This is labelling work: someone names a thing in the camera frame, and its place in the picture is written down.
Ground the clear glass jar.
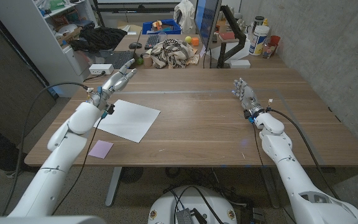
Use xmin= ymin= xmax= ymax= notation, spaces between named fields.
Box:
xmin=262 ymin=42 xmax=276 ymax=59

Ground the black keyboard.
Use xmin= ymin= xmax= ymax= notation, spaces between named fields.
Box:
xmin=144 ymin=33 xmax=162 ymax=50

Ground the white paper sheet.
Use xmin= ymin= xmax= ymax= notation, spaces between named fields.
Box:
xmin=93 ymin=99 xmax=161 ymax=144

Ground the white power strip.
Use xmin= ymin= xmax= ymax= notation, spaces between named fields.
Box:
xmin=88 ymin=63 xmax=115 ymax=76

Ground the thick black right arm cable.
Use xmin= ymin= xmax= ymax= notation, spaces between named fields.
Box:
xmin=266 ymin=108 xmax=341 ymax=200

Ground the black laptop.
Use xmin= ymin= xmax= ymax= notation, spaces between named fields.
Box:
xmin=99 ymin=50 xmax=135 ymax=70

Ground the purple sticky note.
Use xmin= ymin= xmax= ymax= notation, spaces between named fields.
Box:
xmin=88 ymin=139 xmax=114 ymax=160

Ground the blue plastic bin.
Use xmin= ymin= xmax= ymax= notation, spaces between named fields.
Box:
xmin=141 ymin=19 xmax=182 ymax=35

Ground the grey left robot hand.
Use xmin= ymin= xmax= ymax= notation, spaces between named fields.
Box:
xmin=87 ymin=58 xmax=138 ymax=110

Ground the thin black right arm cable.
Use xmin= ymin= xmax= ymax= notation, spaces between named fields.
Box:
xmin=252 ymin=122 xmax=297 ymax=223

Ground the grey table leg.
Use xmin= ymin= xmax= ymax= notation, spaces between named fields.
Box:
xmin=104 ymin=167 xmax=123 ymax=207
xmin=259 ymin=167 xmax=282 ymax=209

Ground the black round fan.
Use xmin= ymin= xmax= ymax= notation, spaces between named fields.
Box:
xmin=119 ymin=167 xmax=144 ymax=184

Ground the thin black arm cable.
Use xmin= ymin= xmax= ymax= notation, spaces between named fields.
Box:
xmin=52 ymin=115 xmax=106 ymax=216
xmin=252 ymin=122 xmax=297 ymax=223

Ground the red book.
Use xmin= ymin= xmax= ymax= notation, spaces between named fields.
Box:
xmin=218 ymin=32 xmax=236 ymax=42

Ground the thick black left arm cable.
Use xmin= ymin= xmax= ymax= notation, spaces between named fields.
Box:
xmin=1 ymin=82 xmax=90 ymax=217

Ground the computer monitor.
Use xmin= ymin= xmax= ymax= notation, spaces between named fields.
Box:
xmin=194 ymin=0 xmax=223 ymax=52

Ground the small white box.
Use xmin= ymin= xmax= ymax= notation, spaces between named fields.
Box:
xmin=229 ymin=59 xmax=251 ymax=69

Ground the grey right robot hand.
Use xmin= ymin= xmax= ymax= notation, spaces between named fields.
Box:
xmin=232 ymin=77 xmax=265 ymax=118

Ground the white plastic bag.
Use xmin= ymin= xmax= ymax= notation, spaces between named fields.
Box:
xmin=173 ymin=0 xmax=196 ymax=34

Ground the black clothing pile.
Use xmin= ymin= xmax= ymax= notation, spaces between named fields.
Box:
xmin=69 ymin=26 xmax=128 ymax=53

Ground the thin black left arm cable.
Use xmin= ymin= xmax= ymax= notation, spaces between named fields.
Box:
xmin=52 ymin=115 xmax=106 ymax=216

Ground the black-lidded tumbler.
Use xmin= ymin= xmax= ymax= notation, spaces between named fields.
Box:
xmin=253 ymin=16 xmax=265 ymax=32

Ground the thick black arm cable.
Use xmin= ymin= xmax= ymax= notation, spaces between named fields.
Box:
xmin=1 ymin=82 xmax=90 ymax=217
xmin=266 ymin=108 xmax=341 ymax=200

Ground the black power strip cord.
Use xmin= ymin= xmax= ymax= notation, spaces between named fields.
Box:
xmin=83 ymin=72 xmax=106 ymax=83

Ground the white wipes canister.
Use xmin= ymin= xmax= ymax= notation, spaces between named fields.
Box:
xmin=249 ymin=25 xmax=270 ymax=57

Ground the striped beige cloth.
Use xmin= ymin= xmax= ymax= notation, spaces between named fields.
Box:
xmin=149 ymin=39 xmax=200 ymax=69

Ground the white shelf unit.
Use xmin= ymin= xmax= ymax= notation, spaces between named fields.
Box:
xmin=0 ymin=0 xmax=99 ymax=98

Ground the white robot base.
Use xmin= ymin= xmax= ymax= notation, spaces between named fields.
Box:
xmin=147 ymin=185 xmax=238 ymax=224

